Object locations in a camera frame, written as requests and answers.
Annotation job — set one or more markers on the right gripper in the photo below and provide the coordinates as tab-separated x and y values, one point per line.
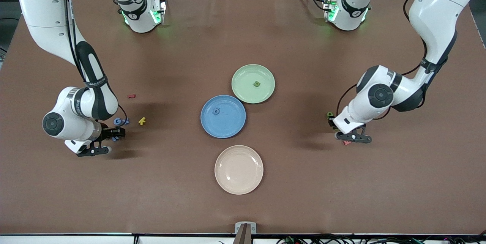
109	133

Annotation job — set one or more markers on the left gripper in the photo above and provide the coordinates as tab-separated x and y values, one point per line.
332	122

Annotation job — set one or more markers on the blue foam letter G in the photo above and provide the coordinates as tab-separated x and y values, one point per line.
117	122

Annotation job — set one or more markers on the blue foam letter X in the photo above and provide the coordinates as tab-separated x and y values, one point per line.
126	122

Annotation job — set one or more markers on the green foam letter U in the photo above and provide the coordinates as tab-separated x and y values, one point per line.
257	83

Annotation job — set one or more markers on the blue foam number six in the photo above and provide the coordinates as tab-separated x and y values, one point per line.
216	111

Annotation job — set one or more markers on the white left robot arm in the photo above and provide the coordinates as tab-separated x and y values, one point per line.
440	8

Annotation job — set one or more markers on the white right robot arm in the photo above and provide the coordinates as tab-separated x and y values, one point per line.
41	8

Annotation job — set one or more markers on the yellow foam letter K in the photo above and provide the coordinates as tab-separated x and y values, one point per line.
141	121

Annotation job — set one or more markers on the green plate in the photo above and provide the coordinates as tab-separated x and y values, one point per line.
246	88

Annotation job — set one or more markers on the blue plate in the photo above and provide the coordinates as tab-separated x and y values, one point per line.
228	122

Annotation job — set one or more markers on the beige plate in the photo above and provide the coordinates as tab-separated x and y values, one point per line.
239	169

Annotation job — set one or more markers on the brown table cloth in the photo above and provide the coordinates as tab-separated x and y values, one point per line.
243	206

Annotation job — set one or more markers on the grey metal bracket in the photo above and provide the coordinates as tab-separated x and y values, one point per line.
238	228

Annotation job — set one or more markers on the brown camera post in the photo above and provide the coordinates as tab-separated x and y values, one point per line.
243	237

